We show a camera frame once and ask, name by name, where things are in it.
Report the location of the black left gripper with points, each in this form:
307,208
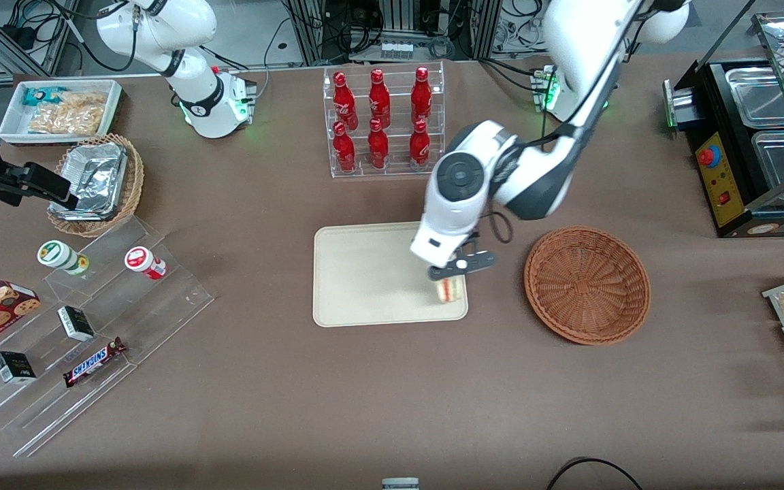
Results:
474,235

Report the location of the triangular sandwich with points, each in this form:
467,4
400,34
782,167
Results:
451,290

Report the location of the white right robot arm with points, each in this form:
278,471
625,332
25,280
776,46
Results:
188,41

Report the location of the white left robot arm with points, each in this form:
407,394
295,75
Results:
460,204

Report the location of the beige plastic tray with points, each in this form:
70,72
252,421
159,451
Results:
365,273

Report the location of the light brown wicker basket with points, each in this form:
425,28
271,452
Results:
132,180

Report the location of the dark brown round wicker basket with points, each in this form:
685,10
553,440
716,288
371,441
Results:
586,286

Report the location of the aluminium foil container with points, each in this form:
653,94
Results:
96,177

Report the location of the white rectangular snack bin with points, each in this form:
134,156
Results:
14,126

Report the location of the green lid snack cup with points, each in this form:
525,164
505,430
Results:
60,256

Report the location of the clear bag of chips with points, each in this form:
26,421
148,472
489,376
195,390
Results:
72,114

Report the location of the teal snack packet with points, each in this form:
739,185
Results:
41,94

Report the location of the red lid snack cup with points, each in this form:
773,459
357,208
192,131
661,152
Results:
143,262

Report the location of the clear acrylic bottle rack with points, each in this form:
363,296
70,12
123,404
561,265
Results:
385,163

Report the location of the small black carton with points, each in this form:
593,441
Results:
13,367
75,322

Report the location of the red cola bottle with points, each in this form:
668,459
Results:
378,144
421,94
344,99
419,143
379,95
344,146

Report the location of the clear acrylic stepped display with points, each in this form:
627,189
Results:
160,299

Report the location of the Snickers chocolate bar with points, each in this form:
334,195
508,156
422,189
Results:
92,362

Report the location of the small grey device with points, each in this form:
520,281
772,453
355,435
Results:
400,484

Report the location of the white power strip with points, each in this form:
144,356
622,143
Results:
397,50

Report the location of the black food warmer machine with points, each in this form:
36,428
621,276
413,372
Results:
725,197

